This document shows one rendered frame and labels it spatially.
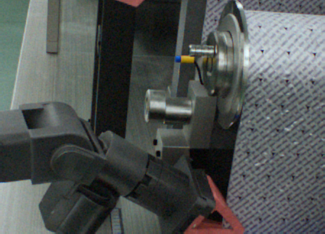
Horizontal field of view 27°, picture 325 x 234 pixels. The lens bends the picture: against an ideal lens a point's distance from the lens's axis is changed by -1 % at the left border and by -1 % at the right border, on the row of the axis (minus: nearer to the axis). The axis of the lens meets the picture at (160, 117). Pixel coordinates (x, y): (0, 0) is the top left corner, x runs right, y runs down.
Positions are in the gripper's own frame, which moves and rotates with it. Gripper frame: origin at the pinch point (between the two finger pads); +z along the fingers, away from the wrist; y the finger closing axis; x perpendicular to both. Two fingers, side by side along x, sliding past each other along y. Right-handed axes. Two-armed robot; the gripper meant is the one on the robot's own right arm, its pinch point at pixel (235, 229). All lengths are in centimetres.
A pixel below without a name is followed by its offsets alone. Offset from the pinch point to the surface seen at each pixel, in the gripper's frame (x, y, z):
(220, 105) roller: 10.6, -5.2, -9.1
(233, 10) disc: 20.3, -6.4, -14.4
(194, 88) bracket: 9.6, -9.4, -11.3
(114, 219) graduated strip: -20.0, -26.1, -1.9
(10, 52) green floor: -118, -345, 8
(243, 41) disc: 18.8, -0.8, -13.6
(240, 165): 7.2, 0.2, -5.1
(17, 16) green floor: -118, -422, 7
